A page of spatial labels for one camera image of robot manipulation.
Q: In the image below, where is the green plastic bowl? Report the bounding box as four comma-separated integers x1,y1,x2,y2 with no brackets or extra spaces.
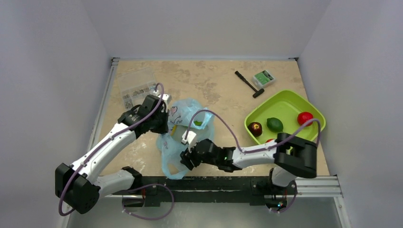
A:
244,90,326,144

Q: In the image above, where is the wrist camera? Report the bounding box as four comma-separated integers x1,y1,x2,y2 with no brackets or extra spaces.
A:
181,131,198,152
151,90,172,106

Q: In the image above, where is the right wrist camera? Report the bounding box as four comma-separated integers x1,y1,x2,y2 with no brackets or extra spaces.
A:
181,131,198,152

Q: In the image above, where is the dark red fake fruit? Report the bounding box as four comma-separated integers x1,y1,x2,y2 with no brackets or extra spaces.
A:
247,122,263,137

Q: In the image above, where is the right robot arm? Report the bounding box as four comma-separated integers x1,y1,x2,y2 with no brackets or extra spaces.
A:
180,131,317,193

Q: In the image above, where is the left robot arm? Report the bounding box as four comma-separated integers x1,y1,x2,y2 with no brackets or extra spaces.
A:
55,94,170,216

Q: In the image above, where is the black T-handle tool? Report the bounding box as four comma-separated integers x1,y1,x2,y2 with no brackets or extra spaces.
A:
234,71,264,98

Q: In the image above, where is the yellow fake fruit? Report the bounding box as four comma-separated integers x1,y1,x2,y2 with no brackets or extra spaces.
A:
171,125,177,135

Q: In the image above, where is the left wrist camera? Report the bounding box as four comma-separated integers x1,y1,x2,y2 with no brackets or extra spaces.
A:
151,90,172,106

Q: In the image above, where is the blue plastic bag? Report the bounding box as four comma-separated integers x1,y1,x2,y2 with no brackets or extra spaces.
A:
156,98,215,180

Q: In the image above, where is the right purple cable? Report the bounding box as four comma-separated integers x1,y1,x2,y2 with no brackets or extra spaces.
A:
184,109,322,155

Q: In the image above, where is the green white small box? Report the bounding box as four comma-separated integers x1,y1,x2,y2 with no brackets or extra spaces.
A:
252,70,276,89

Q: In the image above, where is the light green fake fruit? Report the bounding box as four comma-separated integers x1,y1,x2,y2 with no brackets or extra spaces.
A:
193,121,203,126

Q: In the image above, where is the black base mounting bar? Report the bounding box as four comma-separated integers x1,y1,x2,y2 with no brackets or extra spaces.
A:
113,176,297,209

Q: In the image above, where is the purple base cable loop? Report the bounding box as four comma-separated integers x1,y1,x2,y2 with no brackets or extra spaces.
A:
121,183,175,221

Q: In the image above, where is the clear plastic screw organizer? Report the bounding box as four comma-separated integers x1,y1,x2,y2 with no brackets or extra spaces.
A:
117,67,156,110

